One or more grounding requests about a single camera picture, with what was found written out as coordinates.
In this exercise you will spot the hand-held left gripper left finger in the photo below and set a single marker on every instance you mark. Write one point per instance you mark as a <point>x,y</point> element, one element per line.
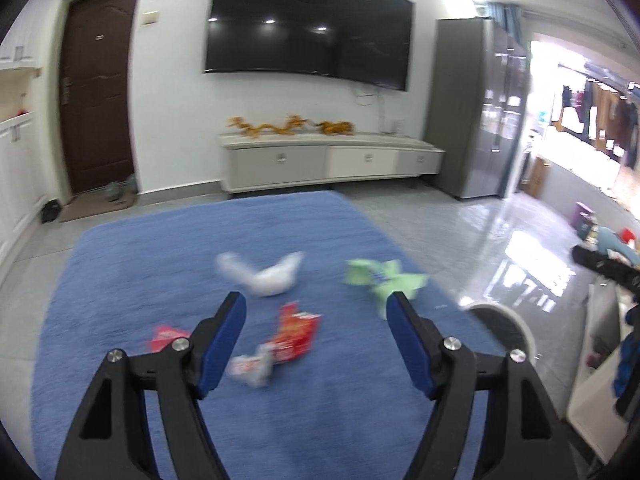
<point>222,345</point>

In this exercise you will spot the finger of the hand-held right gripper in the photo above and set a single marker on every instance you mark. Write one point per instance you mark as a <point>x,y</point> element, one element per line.
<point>607,266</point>

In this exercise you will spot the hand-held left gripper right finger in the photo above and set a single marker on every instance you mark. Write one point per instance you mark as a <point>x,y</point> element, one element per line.
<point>410,350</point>

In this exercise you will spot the orange-red snack wrapper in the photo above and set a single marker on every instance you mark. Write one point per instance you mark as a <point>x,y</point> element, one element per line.
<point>295,332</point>

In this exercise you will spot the white trash bin black liner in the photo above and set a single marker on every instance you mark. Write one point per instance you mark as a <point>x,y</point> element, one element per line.
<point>500,325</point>

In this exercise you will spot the light blue plush toy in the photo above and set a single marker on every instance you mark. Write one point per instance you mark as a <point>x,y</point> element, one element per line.
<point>612,242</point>

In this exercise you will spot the red wrapper with white end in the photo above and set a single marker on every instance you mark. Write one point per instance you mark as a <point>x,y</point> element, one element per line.
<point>252,365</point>

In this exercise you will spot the purple storage box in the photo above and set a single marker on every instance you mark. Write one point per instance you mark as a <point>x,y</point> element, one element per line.
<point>583,220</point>

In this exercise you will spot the light pink torn wrapper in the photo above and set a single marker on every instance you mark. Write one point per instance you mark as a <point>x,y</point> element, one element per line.
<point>167,337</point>

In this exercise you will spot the green crumpled paper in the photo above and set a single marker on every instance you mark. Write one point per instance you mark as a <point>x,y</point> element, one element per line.
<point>395,282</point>

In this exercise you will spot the white side table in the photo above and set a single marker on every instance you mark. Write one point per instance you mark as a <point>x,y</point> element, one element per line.
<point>595,360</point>

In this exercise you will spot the blue fluffy blanket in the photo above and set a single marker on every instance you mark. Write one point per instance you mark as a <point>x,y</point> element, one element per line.
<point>150,270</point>

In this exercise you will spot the dark blue cloth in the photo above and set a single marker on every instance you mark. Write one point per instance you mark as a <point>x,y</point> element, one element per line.
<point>630,375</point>

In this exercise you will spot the cardboard box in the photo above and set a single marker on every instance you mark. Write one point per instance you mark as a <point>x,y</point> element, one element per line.
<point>537,177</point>

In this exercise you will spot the row of hanging clothes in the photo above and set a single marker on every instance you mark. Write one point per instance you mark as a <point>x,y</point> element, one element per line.
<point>605,110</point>

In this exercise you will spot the grey slipper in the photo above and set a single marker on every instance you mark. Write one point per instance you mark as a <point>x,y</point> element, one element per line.
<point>112,191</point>
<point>129,185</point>

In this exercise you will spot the brown door mat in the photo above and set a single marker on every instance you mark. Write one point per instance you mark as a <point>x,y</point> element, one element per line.
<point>90,207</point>

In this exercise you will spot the white television console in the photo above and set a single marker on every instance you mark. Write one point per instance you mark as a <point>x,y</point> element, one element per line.
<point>300,160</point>

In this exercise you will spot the grey refrigerator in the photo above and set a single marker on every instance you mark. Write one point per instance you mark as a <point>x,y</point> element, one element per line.
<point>460,110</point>

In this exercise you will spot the pair of black shoes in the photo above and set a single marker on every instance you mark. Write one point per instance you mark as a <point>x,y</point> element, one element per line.
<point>51,211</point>

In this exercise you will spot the white power strip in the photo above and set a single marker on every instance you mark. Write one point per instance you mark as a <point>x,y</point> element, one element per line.
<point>396,126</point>

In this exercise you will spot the golden tiger figurine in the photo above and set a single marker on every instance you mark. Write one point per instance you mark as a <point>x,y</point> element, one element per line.
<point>336,128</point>

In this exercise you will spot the blue striped curtain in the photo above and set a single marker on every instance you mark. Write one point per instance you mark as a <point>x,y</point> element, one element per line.
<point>507,25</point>

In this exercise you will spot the brown entrance door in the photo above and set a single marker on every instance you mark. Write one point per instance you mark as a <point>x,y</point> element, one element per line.
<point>97,90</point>

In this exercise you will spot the beige light switch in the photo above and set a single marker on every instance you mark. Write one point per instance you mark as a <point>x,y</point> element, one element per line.
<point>150,17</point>

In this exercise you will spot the black wall television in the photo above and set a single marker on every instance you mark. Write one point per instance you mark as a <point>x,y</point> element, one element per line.
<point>310,15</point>

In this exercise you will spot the white upper wall cabinets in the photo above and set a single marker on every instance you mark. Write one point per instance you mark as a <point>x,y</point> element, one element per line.
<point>17,50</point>

